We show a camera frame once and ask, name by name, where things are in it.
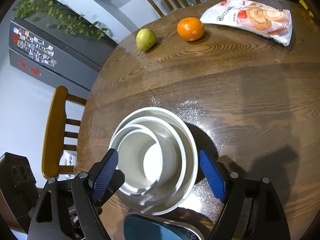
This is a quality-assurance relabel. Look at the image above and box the medium white bowl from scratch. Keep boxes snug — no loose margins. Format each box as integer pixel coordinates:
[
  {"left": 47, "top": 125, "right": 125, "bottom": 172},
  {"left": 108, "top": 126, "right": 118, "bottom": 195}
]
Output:
[{"left": 120, "top": 116, "right": 188, "bottom": 198}]

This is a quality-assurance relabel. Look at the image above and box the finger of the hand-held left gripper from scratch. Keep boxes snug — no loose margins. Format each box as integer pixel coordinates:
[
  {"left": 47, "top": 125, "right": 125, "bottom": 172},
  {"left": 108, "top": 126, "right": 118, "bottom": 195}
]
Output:
[{"left": 100, "top": 169, "right": 126, "bottom": 206}]

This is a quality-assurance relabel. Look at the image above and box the green pear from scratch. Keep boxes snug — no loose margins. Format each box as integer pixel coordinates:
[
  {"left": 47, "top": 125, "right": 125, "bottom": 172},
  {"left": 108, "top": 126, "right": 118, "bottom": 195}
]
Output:
[{"left": 136, "top": 28, "right": 157, "bottom": 55}]

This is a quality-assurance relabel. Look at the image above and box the yellow snack packet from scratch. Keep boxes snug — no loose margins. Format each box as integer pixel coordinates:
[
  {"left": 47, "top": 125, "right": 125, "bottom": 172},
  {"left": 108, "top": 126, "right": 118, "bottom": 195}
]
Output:
[{"left": 297, "top": 0, "right": 314, "bottom": 18}]

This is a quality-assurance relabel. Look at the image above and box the large white bowl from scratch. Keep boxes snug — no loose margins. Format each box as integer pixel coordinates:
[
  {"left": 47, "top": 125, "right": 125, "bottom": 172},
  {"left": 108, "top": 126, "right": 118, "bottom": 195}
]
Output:
[{"left": 108, "top": 107, "right": 200, "bottom": 216}]

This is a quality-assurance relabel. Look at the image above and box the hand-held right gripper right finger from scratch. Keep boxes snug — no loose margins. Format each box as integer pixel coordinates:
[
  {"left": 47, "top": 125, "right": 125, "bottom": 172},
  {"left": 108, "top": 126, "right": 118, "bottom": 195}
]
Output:
[{"left": 198, "top": 148, "right": 292, "bottom": 240}]

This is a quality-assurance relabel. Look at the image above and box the trailing green vine plant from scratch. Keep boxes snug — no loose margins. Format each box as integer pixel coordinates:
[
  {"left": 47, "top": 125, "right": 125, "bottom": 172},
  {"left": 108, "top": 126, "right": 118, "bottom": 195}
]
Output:
[{"left": 12, "top": 0, "right": 110, "bottom": 42}]

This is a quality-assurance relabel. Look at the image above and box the white snack bag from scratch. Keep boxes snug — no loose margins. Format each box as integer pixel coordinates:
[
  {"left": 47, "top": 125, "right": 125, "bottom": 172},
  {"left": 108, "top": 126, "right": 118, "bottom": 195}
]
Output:
[{"left": 199, "top": 0, "right": 293, "bottom": 47}]

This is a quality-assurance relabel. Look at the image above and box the orange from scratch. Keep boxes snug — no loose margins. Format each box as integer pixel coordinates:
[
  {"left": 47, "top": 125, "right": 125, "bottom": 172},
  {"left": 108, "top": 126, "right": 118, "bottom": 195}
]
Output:
[{"left": 177, "top": 17, "right": 205, "bottom": 42}]

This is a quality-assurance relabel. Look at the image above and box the blue plate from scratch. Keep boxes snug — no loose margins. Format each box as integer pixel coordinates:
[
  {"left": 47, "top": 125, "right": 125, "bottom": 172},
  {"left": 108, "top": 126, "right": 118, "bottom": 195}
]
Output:
[{"left": 123, "top": 215, "right": 187, "bottom": 240}]

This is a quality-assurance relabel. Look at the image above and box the cluster of fridge photo magnets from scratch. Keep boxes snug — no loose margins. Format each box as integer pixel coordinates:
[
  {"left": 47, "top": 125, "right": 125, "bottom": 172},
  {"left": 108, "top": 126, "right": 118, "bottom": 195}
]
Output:
[{"left": 12, "top": 27, "right": 57, "bottom": 67}]

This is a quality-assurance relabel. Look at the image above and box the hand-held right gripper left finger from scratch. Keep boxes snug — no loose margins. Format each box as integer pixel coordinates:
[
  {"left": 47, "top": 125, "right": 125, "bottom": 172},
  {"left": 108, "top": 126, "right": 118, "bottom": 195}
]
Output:
[{"left": 27, "top": 148, "right": 120, "bottom": 240}]

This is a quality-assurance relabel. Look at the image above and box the large patterned square plate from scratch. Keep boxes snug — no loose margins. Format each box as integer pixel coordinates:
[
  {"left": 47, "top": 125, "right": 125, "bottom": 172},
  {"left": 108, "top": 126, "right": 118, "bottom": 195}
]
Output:
[{"left": 125, "top": 211, "right": 202, "bottom": 240}]

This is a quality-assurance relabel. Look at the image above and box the small white ribbed bowl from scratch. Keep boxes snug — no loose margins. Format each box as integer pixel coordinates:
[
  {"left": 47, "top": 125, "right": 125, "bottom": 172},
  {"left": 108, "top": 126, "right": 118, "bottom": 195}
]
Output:
[{"left": 116, "top": 124, "right": 164, "bottom": 193}]

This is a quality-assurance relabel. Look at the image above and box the grey refrigerator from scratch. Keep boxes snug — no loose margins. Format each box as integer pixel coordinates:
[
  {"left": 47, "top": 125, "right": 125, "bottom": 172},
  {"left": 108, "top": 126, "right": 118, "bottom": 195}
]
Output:
[{"left": 9, "top": 0, "right": 119, "bottom": 92}]

